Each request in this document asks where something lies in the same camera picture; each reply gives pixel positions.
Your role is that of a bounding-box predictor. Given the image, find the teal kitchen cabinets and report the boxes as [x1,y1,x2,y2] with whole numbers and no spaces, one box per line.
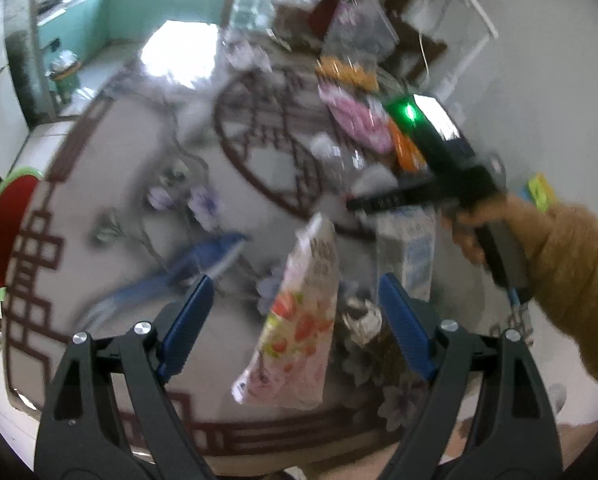
[36,0,229,60]

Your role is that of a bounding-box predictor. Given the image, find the pink strawberry snack wrapper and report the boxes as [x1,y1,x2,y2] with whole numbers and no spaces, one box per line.
[232,214,340,411]

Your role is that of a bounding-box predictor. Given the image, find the right hand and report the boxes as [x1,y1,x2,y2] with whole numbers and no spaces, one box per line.
[441,194,552,266]

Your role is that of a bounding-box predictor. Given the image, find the green red trash bucket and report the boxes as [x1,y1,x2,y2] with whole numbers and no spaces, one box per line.
[0,167,43,301]

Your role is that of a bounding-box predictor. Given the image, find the large clear plastic bag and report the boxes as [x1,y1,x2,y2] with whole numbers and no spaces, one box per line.
[322,0,399,67]

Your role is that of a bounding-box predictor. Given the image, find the small green kitchen bin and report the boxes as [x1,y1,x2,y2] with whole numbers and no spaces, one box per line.
[46,50,81,105]

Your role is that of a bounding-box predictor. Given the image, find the white blue milk carton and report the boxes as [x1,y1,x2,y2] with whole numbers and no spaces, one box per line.
[376,206,437,302]

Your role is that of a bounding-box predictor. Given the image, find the right forearm brown sleeve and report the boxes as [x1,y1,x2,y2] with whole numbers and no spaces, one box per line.
[520,205,598,381]

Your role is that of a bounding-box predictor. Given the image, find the patterned floral tablecloth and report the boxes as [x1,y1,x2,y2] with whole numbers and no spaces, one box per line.
[0,58,530,470]

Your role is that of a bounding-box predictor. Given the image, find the orange snack bag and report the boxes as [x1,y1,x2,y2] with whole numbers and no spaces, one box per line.
[315,56,379,92]

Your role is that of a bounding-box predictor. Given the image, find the white power cable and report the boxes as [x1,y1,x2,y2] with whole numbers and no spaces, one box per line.
[416,29,433,86]

